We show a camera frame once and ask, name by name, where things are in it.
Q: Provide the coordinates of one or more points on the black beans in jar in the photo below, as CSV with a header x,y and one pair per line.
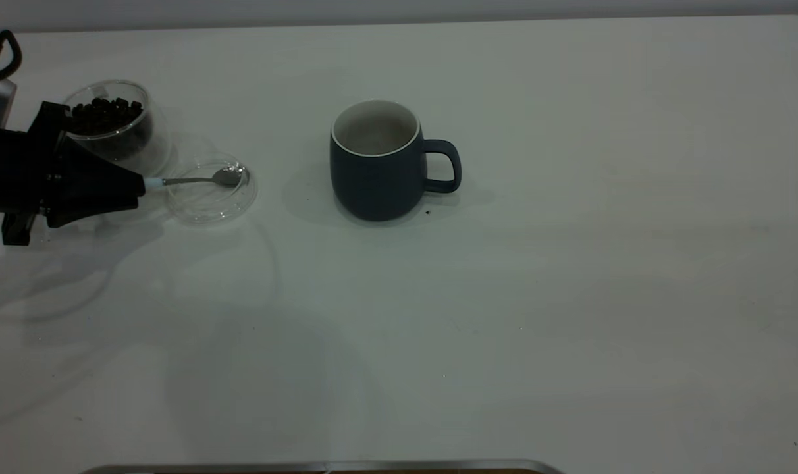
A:
x,y
109,115

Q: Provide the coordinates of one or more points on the clear round glass lid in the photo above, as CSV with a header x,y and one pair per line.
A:
x,y
208,207

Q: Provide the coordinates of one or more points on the dark grey-blue ceramic mug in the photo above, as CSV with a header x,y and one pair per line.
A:
x,y
376,184

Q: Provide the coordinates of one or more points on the clear double-wall glass jar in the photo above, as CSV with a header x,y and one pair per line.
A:
x,y
142,141

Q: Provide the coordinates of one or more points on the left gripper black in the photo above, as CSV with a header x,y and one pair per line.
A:
x,y
10,168

